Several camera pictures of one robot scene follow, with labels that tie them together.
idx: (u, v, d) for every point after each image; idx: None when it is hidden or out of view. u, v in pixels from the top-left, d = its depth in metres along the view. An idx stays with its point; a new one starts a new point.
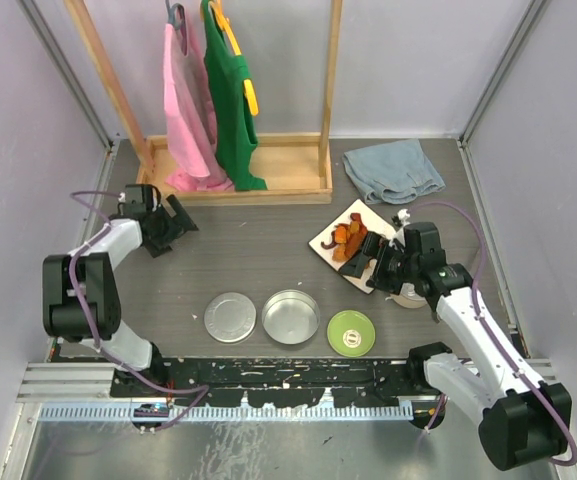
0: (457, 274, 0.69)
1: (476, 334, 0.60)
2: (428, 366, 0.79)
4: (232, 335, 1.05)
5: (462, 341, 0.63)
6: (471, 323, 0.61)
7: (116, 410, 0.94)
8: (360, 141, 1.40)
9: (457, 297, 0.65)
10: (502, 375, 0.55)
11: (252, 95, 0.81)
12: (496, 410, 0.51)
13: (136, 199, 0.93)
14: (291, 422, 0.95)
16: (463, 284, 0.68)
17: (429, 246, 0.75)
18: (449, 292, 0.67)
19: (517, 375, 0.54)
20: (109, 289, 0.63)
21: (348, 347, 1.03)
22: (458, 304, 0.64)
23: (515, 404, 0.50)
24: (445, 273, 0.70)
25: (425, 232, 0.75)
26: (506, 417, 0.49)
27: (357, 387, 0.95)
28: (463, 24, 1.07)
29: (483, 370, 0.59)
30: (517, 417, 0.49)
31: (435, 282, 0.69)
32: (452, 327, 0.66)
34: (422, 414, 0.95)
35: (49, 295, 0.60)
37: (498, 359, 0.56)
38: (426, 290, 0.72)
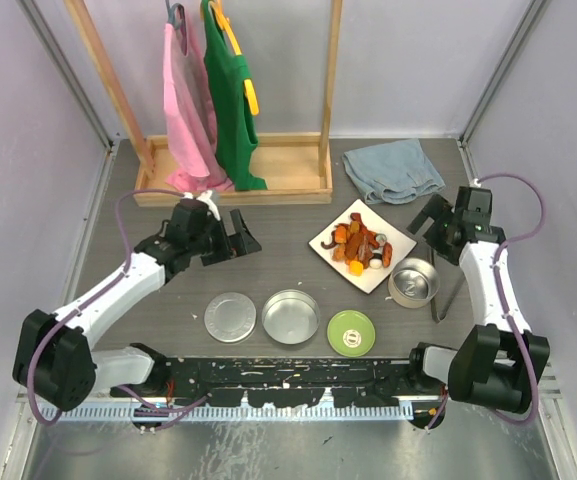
0: (492, 233, 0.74)
1: (486, 278, 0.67)
2: (428, 351, 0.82)
4: (232, 335, 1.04)
5: (473, 286, 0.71)
6: (484, 270, 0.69)
7: (116, 410, 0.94)
8: (360, 141, 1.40)
9: (483, 245, 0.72)
10: (492, 312, 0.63)
11: (252, 94, 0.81)
12: (471, 336, 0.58)
13: (181, 223, 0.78)
14: (291, 422, 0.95)
16: (495, 241, 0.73)
17: (475, 204, 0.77)
18: (475, 241, 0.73)
19: (504, 316, 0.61)
20: (75, 376, 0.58)
21: (348, 347, 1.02)
22: (479, 252, 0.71)
23: (491, 335, 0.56)
24: (481, 228, 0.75)
25: (478, 190, 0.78)
26: (476, 343, 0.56)
27: (357, 387, 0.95)
28: (464, 24, 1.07)
29: (478, 309, 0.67)
30: (486, 346, 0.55)
31: (468, 232, 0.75)
32: (468, 273, 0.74)
34: (422, 415, 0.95)
35: (20, 356, 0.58)
37: (493, 300, 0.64)
38: (457, 238, 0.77)
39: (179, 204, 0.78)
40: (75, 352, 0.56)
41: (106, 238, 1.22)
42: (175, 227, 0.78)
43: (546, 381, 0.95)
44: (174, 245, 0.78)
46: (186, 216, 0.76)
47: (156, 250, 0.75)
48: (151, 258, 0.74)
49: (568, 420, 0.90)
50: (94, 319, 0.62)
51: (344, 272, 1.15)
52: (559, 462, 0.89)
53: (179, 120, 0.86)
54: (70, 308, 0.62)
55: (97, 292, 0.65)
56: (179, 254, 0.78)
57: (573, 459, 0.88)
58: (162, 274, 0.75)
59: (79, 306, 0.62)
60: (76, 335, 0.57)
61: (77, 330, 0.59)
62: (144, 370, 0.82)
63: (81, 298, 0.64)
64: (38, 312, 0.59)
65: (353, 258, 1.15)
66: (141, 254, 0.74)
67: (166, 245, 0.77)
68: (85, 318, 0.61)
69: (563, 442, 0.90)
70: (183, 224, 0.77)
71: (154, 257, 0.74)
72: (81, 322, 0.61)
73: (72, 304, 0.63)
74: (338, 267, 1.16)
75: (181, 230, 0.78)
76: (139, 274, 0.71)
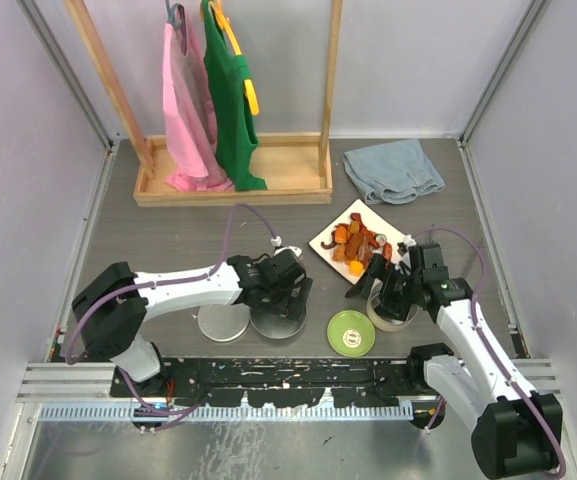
0: (459, 287, 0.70)
1: (474, 345, 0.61)
2: (428, 368, 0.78)
4: (228, 333, 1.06)
5: (462, 352, 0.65)
6: (469, 334, 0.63)
7: (116, 410, 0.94)
8: (360, 141, 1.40)
9: (456, 306, 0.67)
10: (495, 382, 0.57)
11: (252, 94, 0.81)
12: (486, 415, 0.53)
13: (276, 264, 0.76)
14: (291, 422, 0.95)
16: (463, 296, 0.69)
17: (431, 262, 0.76)
18: (448, 303, 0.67)
19: (509, 383, 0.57)
20: (114, 338, 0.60)
21: (348, 347, 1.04)
22: (456, 315, 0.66)
23: (504, 409, 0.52)
24: (446, 284, 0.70)
25: (430, 248, 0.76)
26: (495, 422, 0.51)
27: (357, 387, 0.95)
28: (464, 24, 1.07)
29: (477, 377, 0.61)
30: (505, 423, 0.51)
31: (436, 292, 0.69)
32: (452, 339, 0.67)
34: (422, 414, 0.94)
35: (90, 288, 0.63)
37: (491, 368, 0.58)
38: (427, 301, 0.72)
39: (285, 253, 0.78)
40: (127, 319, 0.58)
41: (107, 237, 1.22)
42: (270, 264, 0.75)
43: (545, 382, 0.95)
44: (261, 277, 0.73)
46: (290, 262, 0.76)
47: (245, 271, 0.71)
48: (235, 274, 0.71)
49: (568, 420, 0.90)
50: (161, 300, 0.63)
51: (343, 272, 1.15)
52: None
53: (179, 120, 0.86)
54: (149, 278, 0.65)
55: (180, 278, 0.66)
56: (259, 289, 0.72)
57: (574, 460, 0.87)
58: (236, 295, 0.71)
59: (157, 282, 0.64)
60: (138, 303, 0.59)
61: (143, 300, 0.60)
62: (147, 372, 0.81)
63: (163, 276, 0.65)
64: (124, 267, 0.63)
65: (353, 258, 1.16)
66: (231, 267, 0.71)
67: (256, 272, 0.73)
68: (155, 294, 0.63)
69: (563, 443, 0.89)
70: (280, 267, 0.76)
71: (241, 278, 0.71)
72: (149, 297, 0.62)
73: (153, 276, 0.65)
74: (338, 267, 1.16)
75: (273, 270, 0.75)
76: (218, 283, 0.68)
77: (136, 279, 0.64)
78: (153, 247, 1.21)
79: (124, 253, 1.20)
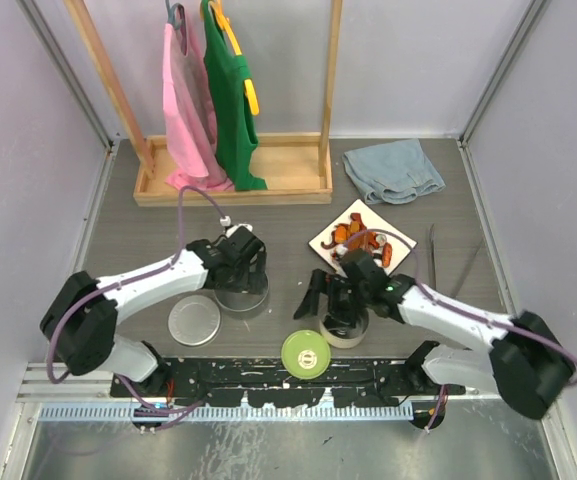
0: (401, 281, 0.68)
1: (445, 316, 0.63)
2: (429, 367, 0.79)
4: (200, 335, 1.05)
5: (442, 329, 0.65)
6: (435, 310, 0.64)
7: (116, 410, 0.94)
8: (360, 141, 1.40)
9: (410, 298, 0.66)
10: (481, 331, 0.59)
11: (252, 94, 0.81)
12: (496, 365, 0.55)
13: (236, 241, 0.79)
14: (291, 422, 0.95)
16: (410, 286, 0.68)
17: (369, 270, 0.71)
18: (402, 300, 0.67)
19: (491, 325, 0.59)
20: (91, 346, 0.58)
21: (309, 368, 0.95)
22: (415, 303, 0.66)
23: (503, 351, 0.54)
24: (391, 285, 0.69)
25: (361, 258, 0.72)
26: (506, 363, 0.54)
27: (357, 387, 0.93)
28: (464, 24, 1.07)
29: (468, 340, 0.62)
30: (513, 359, 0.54)
31: (389, 300, 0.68)
32: (425, 326, 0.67)
34: (422, 415, 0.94)
35: (54, 305, 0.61)
37: (470, 322, 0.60)
38: (387, 310, 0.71)
39: (239, 230, 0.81)
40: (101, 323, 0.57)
41: (107, 237, 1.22)
42: (230, 244, 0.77)
43: None
44: (222, 256, 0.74)
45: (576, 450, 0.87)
46: (247, 237, 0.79)
47: (206, 251, 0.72)
48: (199, 262, 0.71)
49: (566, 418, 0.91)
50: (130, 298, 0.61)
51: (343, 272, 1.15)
52: (559, 463, 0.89)
53: (179, 120, 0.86)
54: (113, 279, 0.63)
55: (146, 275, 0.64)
56: (224, 266, 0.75)
57: (573, 459, 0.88)
58: (203, 278, 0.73)
59: (122, 281, 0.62)
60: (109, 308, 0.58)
61: (112, 302, 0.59)
62: (145, 370, 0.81)
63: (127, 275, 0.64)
64: (85, 275, 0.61)
65: None
66: (191, 253, 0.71)
67: (217, 250, 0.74)
68: (122, 294, 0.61)
69: (563, 443, 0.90)
70: (238, 243, 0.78)
71: (203, 259, 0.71)
72: (117, 298, 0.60)
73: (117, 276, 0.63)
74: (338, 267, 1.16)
75: (233, 247, 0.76)
76: (182, 272, 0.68)
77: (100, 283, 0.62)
78: (154, 247, 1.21)
79: (125, 253, 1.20)
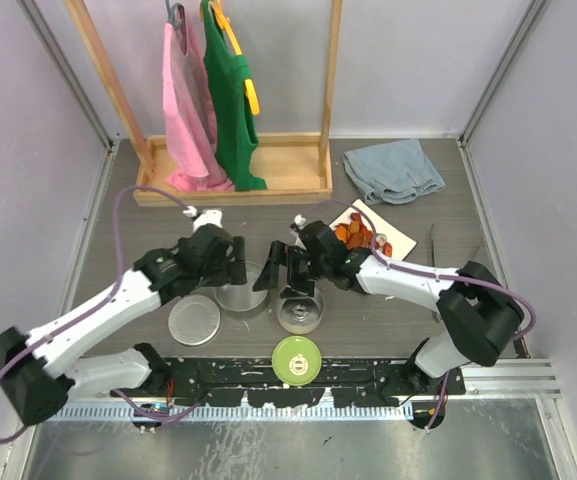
0: (358, 251, 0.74)
1: (396, 277, 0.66)
2: (421, 362, 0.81)
4: (200, 336, 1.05)
5: (399, 292, 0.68)
6: (388, 274, 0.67)
7: (116, 410, 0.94)
8: (360, 141, 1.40)
9: (366, 267, 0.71)
10: (429, 286, 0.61)
11: (252, 94, 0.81)
12: (444, 314, 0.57)
13: (198, 245, 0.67)
14: (290, 422, 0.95)
16: (366, 256, 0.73)
17: (330, 243, 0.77)
18: (359, 269, 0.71)
19: (439, 279, 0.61)
20: (35, 406, 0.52)
21: (302, 374, 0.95)
22: (371, 271, 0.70)
23: (451, 298, 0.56)
24: (350, 257, 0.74)
25: (319, 231, 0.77)
26: (454, 311, 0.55)
27: (357, 386, 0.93)
28: (464, 24, 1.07)
29: (422, 299, 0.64)
30: (461, 307, 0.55)
31: (348, 272, 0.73)
32: (386, 292, 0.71)
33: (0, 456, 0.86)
34: (422, 415, 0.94)
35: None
37: (419, 279, 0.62)
38: (347, 282, 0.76)
39: (201, 228, 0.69)
40: (32, 387, 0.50)
41: (107, 237, 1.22)
42: (189, 250, 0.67)
43: (546, 382, 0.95)
44: (180, 265, 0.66)
45: None
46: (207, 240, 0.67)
47: (155, 269, 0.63)
48: (146, 281, 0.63)
49: (566, 418, 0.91)
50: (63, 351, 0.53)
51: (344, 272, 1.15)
52: (559, 462, 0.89)
53: (179, 120, 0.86)
54: (44, 330, 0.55)
55: (80, 317, 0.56)
56: (183, 279, 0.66)
57: (573, 459, 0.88)
58: (156, 298, 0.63)
59: (50, 334, 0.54)
60: (36, 370, 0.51)
61: (42, 361, 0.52)
62: (139, 377, 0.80)
63: (58, 322, 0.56)
64: (10, 334, 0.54)
65: None
66: (135, 273, 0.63)
67: (168, 265, 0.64)
68: (53, 348, 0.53)
69: (563, 443, 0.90)
70: (200, 247, 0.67)
71: (152, 280, 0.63)
72: (47, 354, 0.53)
73: (49, 325, 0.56)
74: None
75: (194, 253, 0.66)
76: (126, 300, 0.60)
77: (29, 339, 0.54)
78: (153, 247, 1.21)
79: (124, 253, 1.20)
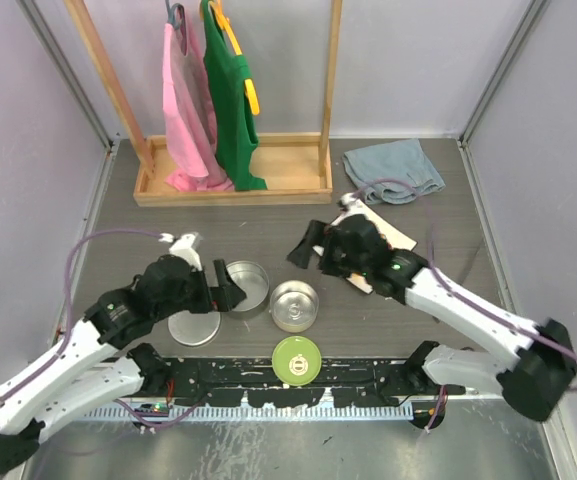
0: (408, 260, 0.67)
1: (461, 311, 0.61)
2: (429, 368, 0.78)
4: (200, 336, 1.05)
5: (452, 322, 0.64)
6: (450, 302, 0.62)
7: (116, 410, 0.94)
8: (360, 141, 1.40)
9: (422, 282, 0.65)
10: (503, 337, 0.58)
11: (252, 94, 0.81)
12: (518, 374, 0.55)
13: (150, 283, 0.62)
14: (290, 422, 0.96)
16: (417, 266, 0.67)
17: (374, 244, 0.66)
18: (412, 284, 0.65)
19: (514, 331, 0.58)
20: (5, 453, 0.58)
21: (302, 375, 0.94)
22: (428, 290, 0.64)
23: (529, 361, 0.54)
24: (398, 264, 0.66)
25: (364, 230, 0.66)
26: (529, 376, 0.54)
27: (357, 387, 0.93)
28: (464, 24, 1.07)
29: (482, 340, 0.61)
30: (537, 372, 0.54)
31: (397, 282, 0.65)
32: (429, 311, 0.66)
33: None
34: (422, 415, 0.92)
35: None
37: (494, 325, 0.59)
38: (389, 288, 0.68)
39: (156, 263, 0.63)
40: None
41: (106, 238, 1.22)
42: (145, 290, 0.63)
43: None
44: (136, 310, 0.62)
45: None
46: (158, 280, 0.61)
47: (107, 318, 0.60)
48: (95, 330, 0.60)
49: (566, 418, 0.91)
50: (14, 414, 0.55)
51: None
52: (559, 463, 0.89)
53: (179, 120, 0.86)
54: None
55: (27, 380, 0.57)
56: (137, 324, 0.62)
57: (573, 460, 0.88)
58: (107, 348, 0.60)
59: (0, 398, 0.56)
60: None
61: None
62: (132, 387, 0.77)
63: (10, 384, 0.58)
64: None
65: None
66: (86, 323, 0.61)
67: (121, 312, 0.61)
68: (3, 413, 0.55)
69: (563, 444, 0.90)
70: (151, 287, 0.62)
71: (103, 329, 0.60)
72: None
73: (2, 388, 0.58)
74: None
75: (151, 294, 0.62)
76: (76, 355, 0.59)
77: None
78: (154, 247, 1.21)
79: (125, 253, 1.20)
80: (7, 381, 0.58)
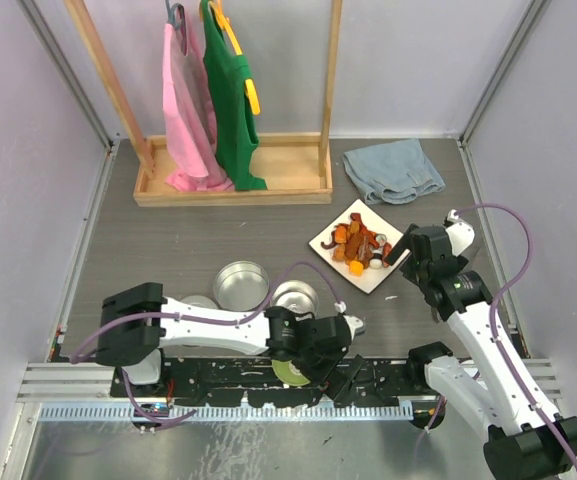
0: (472, 285, 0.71)
1: (496, 365, 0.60)
2: (430, 370, 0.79)
4: None
5: (479, 366, 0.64)
6: (487, 346, 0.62)
7: (116, 410, 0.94)
8: (360, 141, 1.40)
9: (473, 316, 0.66)
10: (518, 407, 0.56)
11: (253, 94, 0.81)
12: (508, 442, 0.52)
13: (318, 328, 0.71)
14: (290, 422, 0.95)
16: (476, 294, 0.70)
17: (440, 252, 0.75)
18: (463, 309, 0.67)
19: (533, 408, 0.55)
20: (127, 354, 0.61)
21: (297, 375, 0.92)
22: (472, 325, 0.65)
23: (528, 439, 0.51)
24: (459, 283, 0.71)
25: (436, 237, 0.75)
26: (520, 452, 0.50)
27: (357, 387, 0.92)
28: (464, 24, 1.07)
29: (495, 395, 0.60)
30: (530, 452, 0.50)
31: (450, 295, 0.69)
32: (462, 342, 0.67)
33: None
34: (422, 415, 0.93)
35: (123, 296, 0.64)
37: (514, 389, 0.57)
38: (438, 299, 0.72)
39: (334, 319, 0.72)
40: (139, 342, 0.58)
41: (106, 238, 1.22)
42: (310, 329, 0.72)
43: (546, 382, 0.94)
44: (294, 338, 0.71)
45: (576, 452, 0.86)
46: (328, 332, 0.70)
47: (278, 330, 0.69)
48: (267, 332, 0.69)
49: None
50: (179, 335, 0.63)
51: (344, 272, 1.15)
52: None
53: (179, 120, 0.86)
54: (177, 309, 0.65)
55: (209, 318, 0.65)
56: (288, 351, 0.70)
57: None
58: (258, 350, 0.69)
59: (181, 314, 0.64)
60: (150, 335, 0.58)
61: (161, 332, 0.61)
62: (147, 378, 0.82)
63: (191, 309, 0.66)
64: (155, 288, 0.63)
65: (353, 258, 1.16)
66: (266, 321, 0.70)
67: (288, 333, 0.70)
68: (176, 328, 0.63)
69: None
70: (319, 334, 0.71)
71: (271, 336, 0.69)
72: (168, 329, 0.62)
73: (182, 308, 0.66)
74: (338, 267, 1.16)
75: (312, 335, 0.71)
76: (244, 336, 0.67)
77: (164, 305, 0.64)
78: (153, 247, 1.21)
79: (124, 253, 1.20)
80: (186, 305, 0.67)
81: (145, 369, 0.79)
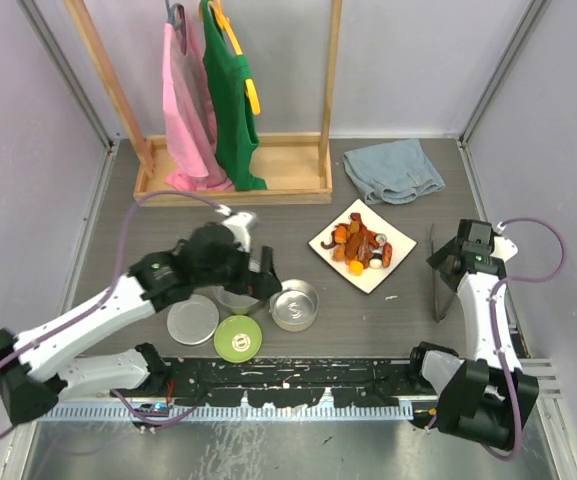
0: (493, 265, 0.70)
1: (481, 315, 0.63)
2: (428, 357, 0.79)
4: (199, 335, 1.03)
5: (469, 317, 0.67)
6: (481, 302, 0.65)
7: (116, 410, 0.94)
8: (360, 141, 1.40)
9: (481, 276, 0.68)
10: (483, 347, 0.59)
11: (253, 93, 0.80)
12: (460, 369, 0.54)
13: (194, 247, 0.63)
14: (291, 422, 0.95)
16: (494, 274, 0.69)
17: (476, 236, 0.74)
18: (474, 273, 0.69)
19: (496, 352, 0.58)
20: (26, 404, 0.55)
21: (244, 351, 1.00)
22: (476, 283, 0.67)
23: (480, 370, 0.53)
24: (482, 259, 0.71)
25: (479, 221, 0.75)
26: (464, 375, 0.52)
27: (357, 387, 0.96)
28: (464, 24, 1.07)
29: (471, 343, 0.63)
30: (474, 380, 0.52)
31: (468, 263, 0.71)
32: (464, 301, 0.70)
33: None
34: (422, 414, 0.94)
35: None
37: (485, 335, 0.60)
38: (457, 266, 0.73)
39: (204, 228, 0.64)
40: (15, 392, 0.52)
41: (106, 237, 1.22)
42: (184, 252, 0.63)
43: (546, 382, 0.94)
44: (177, 273, 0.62)
45: None
46: (201, 246, 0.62)
47: (150, 278, 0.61)
48: (139, 287, 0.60)
49: (566, 417, 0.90)
50: (48, 357, 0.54)
51: (343, 272, 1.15)
52: (559, 462, 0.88)
53: (179, 120, 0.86)
54: (30, 337, 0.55)
55: (64, 325, 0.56)
56: (178, 287, 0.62)
57: (573, 459, 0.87)
58: (147, 306, 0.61)
59: (35, 339, 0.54)
60: (16, 378, 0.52)
61: (26, 367, 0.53)
62: (136, 379, 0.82)
63: (45, 327, 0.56)
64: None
65: (353, 257, 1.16)
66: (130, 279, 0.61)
67: (164, 274, 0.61)
68: (38, 354, 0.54)
69: (562, 442, 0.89)
70: (196, 252, 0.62)
71: (146, 287, 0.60)
72: (32, 360, 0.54)
73: (36, 331, 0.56)
74: (338, 267, 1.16)
75: (192, 259, 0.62)
76: (116, 308, 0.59)
77: (17, 342, 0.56)
78: (153, 247, 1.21)
79: (124, 253, 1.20)
80: (42, 326, 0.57)
81: (115, 381, 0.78)
